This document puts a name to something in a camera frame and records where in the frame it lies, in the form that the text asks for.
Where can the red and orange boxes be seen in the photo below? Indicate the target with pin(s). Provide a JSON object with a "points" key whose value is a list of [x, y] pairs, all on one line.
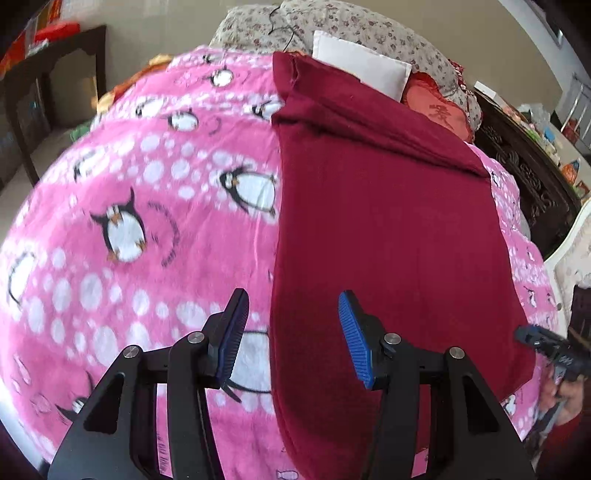
{"points": [[39, 32]]}

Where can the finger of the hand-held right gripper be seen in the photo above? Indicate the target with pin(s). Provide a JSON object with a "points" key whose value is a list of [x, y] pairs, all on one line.
{"points": [[551, 347]]}

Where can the metal rack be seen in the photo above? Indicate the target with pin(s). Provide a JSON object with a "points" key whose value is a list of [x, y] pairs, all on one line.
{"points": [[577, 104]]}

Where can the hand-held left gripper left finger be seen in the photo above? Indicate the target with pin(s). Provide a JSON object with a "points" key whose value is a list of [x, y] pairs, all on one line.
{"points": [[229, 339]]}

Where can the dark red knit garment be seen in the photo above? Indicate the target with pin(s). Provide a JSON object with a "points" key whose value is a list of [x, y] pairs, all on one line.
{"points": [[392, 207]]}

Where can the white flat box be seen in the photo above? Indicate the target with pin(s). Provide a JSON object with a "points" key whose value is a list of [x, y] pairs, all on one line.
{"points": [[485, 89]]}

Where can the orange yellow cloth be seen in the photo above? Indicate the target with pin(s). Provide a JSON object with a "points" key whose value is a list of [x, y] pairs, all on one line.
{"points": [[115, 94]]}

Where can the red embroidered cushion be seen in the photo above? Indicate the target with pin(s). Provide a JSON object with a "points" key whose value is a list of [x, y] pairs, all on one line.
{"points": [[441, 110]]}

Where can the person's right hand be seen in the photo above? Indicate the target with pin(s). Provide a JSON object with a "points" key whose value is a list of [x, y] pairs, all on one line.
{"points": [[565, 399]]}

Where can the clutter of colourful packets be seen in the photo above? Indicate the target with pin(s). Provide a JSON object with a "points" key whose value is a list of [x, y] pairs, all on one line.
{"points": [[561, 147]]}

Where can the floral print quilt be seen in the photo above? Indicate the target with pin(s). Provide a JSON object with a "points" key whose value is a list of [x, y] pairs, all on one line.
{"points": [[369, 23]]}

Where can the white pillow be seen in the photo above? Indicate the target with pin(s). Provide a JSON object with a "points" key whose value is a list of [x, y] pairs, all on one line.
{"points": [[364, 57]]}

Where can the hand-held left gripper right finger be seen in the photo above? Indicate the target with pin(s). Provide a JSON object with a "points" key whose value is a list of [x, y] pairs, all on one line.
{"points": [[356, 341]]}

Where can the carved dark wooden cabinet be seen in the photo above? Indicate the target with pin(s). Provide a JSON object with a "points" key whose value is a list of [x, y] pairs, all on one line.
{"points": [[526, 170]]}

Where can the dark wooden side table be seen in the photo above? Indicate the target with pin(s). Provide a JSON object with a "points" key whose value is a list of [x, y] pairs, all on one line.
{"points": [[51, 60]]}

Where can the pink penguin print blanket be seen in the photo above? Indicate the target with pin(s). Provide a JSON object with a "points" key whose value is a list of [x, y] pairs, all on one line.
{"points": [[138, 161]]}

